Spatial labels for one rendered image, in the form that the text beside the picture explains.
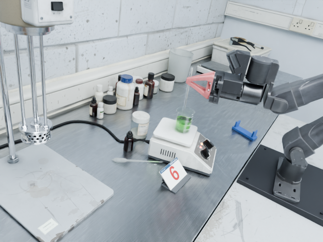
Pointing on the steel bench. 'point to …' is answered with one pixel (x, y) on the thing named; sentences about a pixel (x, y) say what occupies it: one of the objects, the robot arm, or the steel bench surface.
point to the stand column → (13, 158)
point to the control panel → (203, 150)
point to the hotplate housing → (171, 147)
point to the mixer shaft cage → (29, 129)
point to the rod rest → (244, 131)
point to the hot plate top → (174, 136)
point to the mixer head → (35, 16)
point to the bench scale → (210, 66)
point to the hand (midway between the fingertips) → (189, 80)
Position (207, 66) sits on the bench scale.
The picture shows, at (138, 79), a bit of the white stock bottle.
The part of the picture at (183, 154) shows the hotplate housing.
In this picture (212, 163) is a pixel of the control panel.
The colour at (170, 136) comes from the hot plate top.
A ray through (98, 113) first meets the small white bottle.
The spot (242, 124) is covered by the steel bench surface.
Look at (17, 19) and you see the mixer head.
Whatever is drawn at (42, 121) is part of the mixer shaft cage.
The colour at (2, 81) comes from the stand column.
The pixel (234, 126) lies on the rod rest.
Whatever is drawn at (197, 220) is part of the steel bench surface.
